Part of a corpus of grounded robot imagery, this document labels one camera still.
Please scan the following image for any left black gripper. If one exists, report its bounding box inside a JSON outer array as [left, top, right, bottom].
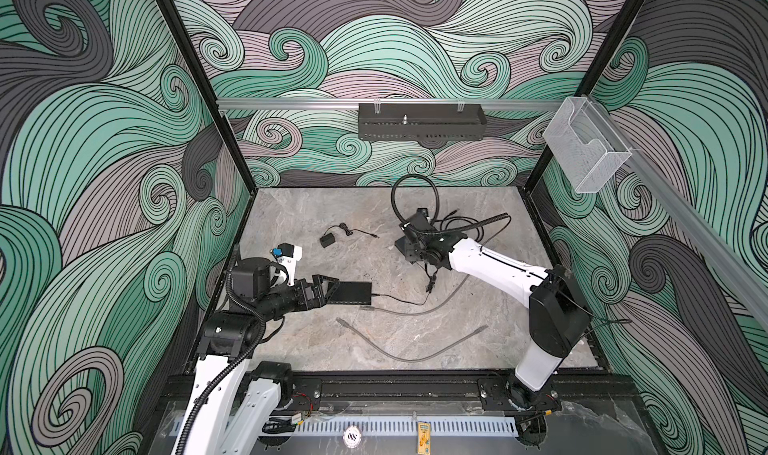
[[259, 275, 338, 322]]

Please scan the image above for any black network switch box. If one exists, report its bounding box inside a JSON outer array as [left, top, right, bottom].
[[328, 281, 372, 306]]

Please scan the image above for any dark grey box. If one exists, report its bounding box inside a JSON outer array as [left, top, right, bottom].
[[400, 208, 434, 236]]

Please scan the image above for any black power adapter with cable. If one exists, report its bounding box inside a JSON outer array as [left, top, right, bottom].
[[371, 264, 439, 306]]

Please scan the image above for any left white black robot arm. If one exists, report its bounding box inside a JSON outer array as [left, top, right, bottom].
[[172, 243, 340, 454]]

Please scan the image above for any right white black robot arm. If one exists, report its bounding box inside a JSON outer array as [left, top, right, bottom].
[[390, 174, 630, 411]]

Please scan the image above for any round white sticker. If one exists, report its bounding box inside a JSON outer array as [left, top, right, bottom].
[[342, 425, 362, 449]]

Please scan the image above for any yellow label tag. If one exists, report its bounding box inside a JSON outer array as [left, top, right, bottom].
[[417, 422, 431, 455]]

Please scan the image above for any coiled black cable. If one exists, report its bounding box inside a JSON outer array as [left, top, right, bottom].
[[431, 208, 499, 234]]

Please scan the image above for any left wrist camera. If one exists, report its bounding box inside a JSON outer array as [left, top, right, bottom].
[[271, 243, 303, 286]]

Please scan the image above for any upper grey ethernet cable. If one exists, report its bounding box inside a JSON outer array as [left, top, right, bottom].
[[371, 272, 472, 317]]

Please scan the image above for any grey ethernet cable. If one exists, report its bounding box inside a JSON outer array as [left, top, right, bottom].
[[371, 272, 472, 317], [335, 316, 488, 363]]

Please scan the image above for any lower grey ethernet cable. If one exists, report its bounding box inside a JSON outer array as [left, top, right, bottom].
[[335, 316, 488, 363]]

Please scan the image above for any black perforated wall tray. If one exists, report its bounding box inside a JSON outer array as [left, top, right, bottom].
[[357, 102, 488, 143]]

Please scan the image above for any white slotted cable duct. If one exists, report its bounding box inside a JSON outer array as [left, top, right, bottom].
[[288, 416, 518, 438]]

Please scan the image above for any clear acrylic wall holder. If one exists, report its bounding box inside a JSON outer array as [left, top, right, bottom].
[[543, 96, 631, 194]]

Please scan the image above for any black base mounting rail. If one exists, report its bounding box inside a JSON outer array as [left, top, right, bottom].
[[161, 370, 637, 413]]

